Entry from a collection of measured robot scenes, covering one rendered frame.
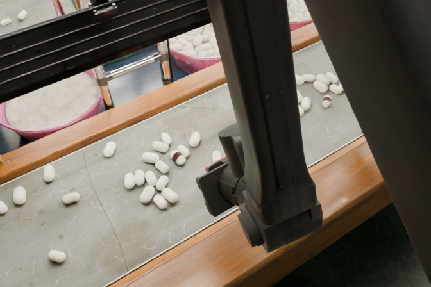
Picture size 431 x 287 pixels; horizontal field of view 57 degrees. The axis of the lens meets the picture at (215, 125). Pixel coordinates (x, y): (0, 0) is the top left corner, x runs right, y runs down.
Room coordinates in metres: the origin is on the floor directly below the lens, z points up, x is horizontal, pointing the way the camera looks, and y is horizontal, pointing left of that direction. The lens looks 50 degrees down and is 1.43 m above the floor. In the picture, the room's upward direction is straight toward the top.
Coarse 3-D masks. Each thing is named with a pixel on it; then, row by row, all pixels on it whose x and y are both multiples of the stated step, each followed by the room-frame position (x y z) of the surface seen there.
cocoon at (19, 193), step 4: (16, 188) 0.40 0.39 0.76; (20, 188) 0.40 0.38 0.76; (16, 192) 0.40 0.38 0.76; (20, 192) 0.40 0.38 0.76; (24, 192) 0.40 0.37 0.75; (16, 196) 0.39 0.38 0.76; (20, 196) 0.39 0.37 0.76; (24, 196) 0.39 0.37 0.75; (16, 200) 0.38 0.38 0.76; (20, 200) 0.38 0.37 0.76; (24, 200) 0.38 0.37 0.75; (20, 204) 0.38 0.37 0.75
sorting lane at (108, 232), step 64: (320, 64) 0.78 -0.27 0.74; (128, 128) 0.57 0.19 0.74; (192, 128) 0.57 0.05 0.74; (320, 128) 0.57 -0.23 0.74; (0, 192) 0.41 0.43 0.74; (64, 192) 0.41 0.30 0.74; (128, 192) 0.41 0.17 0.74; (192, 192) 0.41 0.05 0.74; (0, 256) 0.28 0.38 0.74; (128, 256) 0.28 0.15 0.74
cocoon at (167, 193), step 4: (164, 188) 0.40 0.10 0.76; (168, 188) 0.40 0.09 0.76; (164, 192) 0.40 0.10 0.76; (168, 192) 0.39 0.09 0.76; (172, 192) 0.40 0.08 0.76; (164, 196) 0.39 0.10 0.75; (168, 196) 0.39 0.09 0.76; (172, 196) 0.39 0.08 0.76; (176, 196) 0.39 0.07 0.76; (168, 200) 0.38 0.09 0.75; (172, 200) 0.38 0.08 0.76; (176, 200) 0.38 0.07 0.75
